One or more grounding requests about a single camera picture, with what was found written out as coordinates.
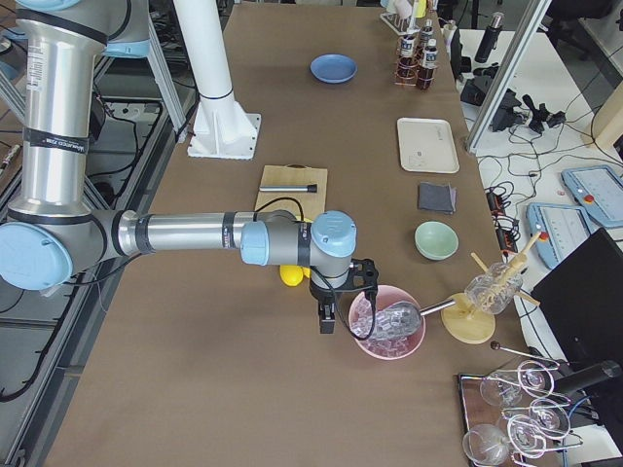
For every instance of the tea bottle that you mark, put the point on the tea bottle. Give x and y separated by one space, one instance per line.
426 33
428 65
406 64

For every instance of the wooden cutting board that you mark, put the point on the wooden cutting board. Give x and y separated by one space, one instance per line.
313 204

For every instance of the grey folded cloth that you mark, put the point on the grey folded cloth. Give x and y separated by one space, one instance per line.
437 198

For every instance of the black monitor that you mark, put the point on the black monitor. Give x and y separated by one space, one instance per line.
581 299

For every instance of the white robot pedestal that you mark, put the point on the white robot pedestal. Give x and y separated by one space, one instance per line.
222 129

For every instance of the blue plate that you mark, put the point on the blue plate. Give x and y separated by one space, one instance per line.
333 68

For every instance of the wooden cup tree stand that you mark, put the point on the wooden cup tree stand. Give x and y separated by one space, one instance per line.
469 324

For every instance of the pink bowl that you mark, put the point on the pink bowl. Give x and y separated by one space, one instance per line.
360 319

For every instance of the blue teach pendant far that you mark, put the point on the blue teach pendant far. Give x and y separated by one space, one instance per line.
598 189

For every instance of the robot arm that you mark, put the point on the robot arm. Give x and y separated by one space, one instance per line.
50 233

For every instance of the wine glass rack tray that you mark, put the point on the wine glass rack tray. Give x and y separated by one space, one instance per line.
513 415

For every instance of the steel muddler black cap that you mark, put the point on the steel muddler black cap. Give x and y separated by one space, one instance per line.
301 188

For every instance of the aluminium frame post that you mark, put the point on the aluminium frame post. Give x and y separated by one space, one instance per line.
528 24

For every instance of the glass mug on stand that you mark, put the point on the glass mug on stand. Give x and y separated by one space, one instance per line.
494 290

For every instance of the yellow lemon near bowl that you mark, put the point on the yellow lemon near bowl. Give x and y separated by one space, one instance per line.
291 276

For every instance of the black thermos bottle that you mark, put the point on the black thermos bottle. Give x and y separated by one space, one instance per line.
489 39

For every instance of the cream rabbit tray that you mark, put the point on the cream rabbit tray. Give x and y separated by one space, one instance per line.
427 146

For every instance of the copper wire bottle rack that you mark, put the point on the copper wire bottle rack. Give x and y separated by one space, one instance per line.
416 61

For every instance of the green bowl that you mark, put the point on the green bowl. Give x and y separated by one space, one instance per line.
436 241

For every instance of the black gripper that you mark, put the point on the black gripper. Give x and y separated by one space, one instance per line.
322 293

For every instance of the blue teach pendant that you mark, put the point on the blue teach pendant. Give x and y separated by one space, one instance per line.
563 228
598 189

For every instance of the blue teach pendant near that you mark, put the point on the blue teach pendant near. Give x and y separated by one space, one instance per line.
563 228

